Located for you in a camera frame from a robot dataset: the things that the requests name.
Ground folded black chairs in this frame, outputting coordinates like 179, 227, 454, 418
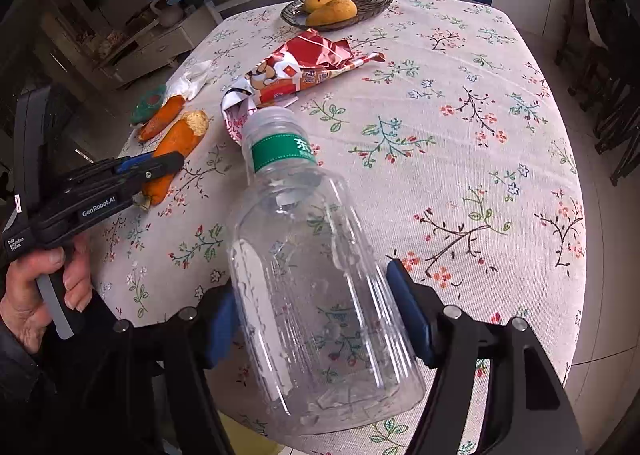
567, 0, 640, 186

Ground white tissue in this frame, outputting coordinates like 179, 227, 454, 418
162, 60, 213, 101

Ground person's left hand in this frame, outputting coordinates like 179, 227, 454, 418
0, 240, 94, 356

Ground orange carrot with pale end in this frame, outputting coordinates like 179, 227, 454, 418
141, 110, 209, 206

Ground pink kettlebell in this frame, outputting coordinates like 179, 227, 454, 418
150, 0, 183, 28

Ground cream television stand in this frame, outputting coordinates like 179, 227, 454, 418
42, 0, 196, 91

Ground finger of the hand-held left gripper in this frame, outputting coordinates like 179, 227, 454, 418
120, 151, 186, 201
69, 153, 154, 186

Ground red snack wrapper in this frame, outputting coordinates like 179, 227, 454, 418
221, 29, 387, 143

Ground wooden chair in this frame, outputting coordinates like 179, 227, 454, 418
555, 0, 588, 66

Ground floral tablecloth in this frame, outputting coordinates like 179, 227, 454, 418
90, 0, 588, 455

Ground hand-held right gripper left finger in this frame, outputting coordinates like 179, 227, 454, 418
85, 282, 241, 455

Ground clear plastic bottle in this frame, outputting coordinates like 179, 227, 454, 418
227, 106, 427, 436

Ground green patterned soft toy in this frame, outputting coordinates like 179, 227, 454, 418
131, 84, 168, 125

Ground dark woven fruit basket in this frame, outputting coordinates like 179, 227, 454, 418
280, 0, 395, 30

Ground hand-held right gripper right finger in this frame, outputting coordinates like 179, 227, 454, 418
385, 257, 576, 455

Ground person's left forearm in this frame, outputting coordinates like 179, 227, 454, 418
0, 322, 106, 455

